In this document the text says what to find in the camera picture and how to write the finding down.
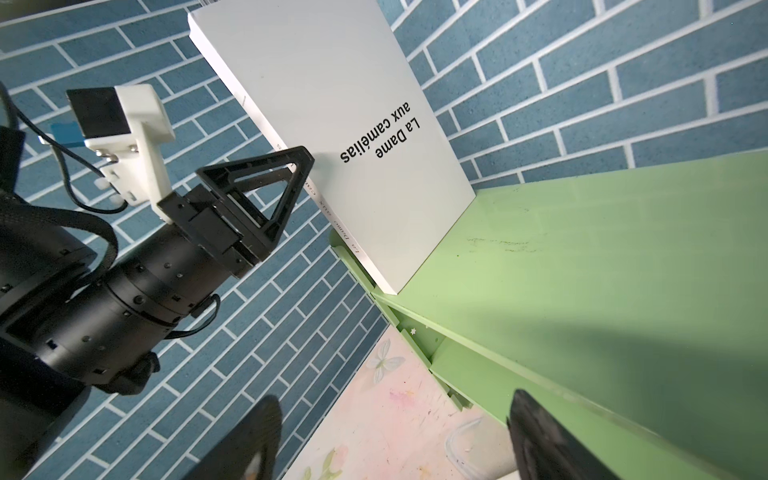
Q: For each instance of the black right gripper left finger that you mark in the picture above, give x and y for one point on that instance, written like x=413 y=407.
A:
x=249 y=450

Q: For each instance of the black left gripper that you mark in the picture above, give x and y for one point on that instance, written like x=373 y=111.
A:
x=224 y=222

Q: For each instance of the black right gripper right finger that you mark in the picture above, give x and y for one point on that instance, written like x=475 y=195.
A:
x=544 y=449

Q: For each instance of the white paperback book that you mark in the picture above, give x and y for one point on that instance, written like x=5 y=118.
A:
x=330 y=76

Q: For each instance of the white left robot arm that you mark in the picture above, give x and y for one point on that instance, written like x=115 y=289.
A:
x=75 y=314

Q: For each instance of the green metal bookshelf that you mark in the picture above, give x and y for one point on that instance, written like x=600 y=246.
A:
x=632 y=305

